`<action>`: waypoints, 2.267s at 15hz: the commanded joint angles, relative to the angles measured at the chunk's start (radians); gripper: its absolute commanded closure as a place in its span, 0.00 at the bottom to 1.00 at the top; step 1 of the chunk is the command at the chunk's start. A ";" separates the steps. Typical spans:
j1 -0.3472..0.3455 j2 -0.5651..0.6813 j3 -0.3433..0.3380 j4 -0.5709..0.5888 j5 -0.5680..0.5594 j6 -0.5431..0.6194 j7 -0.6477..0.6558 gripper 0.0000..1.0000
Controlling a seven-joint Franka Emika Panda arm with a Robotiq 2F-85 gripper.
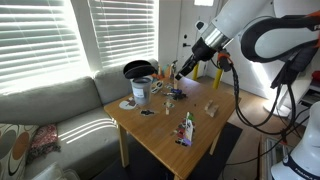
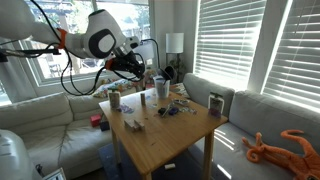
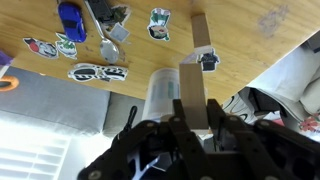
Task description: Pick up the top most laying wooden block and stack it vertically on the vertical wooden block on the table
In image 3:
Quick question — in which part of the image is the flowered colourful cloth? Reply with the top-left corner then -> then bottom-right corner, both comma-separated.
298,113 -> 320,135

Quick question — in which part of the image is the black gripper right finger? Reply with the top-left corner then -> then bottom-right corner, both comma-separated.
207,98 -> 320,180

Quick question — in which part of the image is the green cartoon figure sticker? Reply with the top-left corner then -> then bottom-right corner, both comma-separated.
147,7 -> 172,42

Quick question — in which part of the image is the light wooden block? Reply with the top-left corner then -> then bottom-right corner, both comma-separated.
178,62 -> 210,132
190,13 -> 214,56

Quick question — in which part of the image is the white window blind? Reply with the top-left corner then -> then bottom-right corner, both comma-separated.
0,109 -> 111,180

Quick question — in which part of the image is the white purple product package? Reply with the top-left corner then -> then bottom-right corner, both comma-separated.
0,49 -> 15,80

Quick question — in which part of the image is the red white cartoon sticker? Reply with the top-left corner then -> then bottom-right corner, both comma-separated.
22,37 -> 60,61

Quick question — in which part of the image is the blue toy car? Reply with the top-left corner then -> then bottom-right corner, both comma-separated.
57,1 -> 88,44

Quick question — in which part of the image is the clear plastic cup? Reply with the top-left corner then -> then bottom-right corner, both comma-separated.
141,67 -> 183,123

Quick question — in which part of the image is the sunglasses sticker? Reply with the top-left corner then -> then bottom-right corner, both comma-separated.
67,63 -> 130,83

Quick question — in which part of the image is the black cartoon figure sticker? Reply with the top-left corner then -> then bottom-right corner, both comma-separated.
197,49 -> 221,73

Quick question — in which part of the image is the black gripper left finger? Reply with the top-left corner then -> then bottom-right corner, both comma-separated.
77,98 -> 215,180

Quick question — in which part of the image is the green white cartoon sticker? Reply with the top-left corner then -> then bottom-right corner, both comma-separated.
54,32 -> 79,61

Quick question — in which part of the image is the grey fabric couch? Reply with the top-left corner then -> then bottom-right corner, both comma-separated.
0,65 -> 148,138

